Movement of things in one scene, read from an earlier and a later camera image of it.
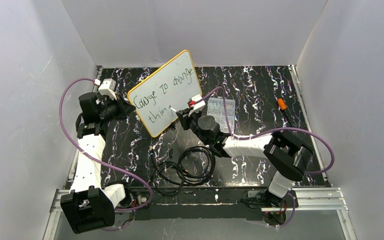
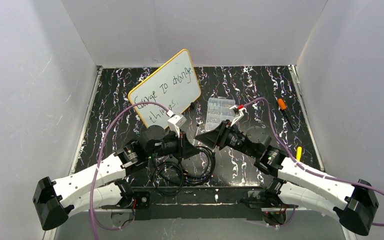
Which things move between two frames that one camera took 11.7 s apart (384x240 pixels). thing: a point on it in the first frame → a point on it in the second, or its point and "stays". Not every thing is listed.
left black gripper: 122,107 → 181,144
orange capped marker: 283,107 stays
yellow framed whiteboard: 171,86 stays
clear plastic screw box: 216,108 stays
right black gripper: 184,115 → 227,135
